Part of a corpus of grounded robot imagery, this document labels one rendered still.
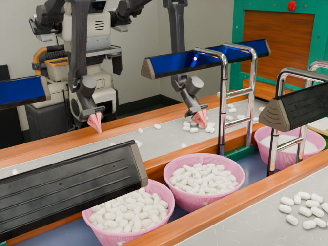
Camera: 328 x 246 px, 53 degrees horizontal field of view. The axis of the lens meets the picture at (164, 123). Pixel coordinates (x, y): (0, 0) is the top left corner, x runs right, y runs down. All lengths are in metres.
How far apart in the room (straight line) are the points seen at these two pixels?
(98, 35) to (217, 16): 1.54
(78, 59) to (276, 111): 0.85
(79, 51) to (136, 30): 2.35
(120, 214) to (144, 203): 0.09
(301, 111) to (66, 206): 0.55
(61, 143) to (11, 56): 1.85
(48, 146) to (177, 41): 0.71
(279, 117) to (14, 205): 0.55
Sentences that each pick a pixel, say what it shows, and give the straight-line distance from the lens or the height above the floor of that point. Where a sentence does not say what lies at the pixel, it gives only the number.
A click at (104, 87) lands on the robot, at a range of 1.92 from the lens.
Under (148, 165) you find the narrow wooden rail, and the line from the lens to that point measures 1.17.
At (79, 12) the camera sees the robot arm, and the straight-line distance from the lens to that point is 1.31.
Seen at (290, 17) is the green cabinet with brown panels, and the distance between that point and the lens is 1.72.
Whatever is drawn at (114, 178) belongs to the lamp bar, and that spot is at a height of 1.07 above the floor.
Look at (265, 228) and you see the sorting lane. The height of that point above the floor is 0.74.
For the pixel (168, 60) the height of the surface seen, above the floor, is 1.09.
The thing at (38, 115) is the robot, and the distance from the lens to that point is 2.09.
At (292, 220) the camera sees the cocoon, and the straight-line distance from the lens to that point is 0.99.
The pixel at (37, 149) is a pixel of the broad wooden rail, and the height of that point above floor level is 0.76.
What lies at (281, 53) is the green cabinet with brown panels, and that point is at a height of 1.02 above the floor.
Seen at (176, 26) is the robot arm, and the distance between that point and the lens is 1.51.
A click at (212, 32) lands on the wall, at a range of 3.22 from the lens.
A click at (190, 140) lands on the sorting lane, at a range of 1.40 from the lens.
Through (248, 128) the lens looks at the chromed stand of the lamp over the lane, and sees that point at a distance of 1.39.
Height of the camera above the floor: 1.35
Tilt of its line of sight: 23 degrees down
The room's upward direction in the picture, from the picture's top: 2 degrees counter-clockwise
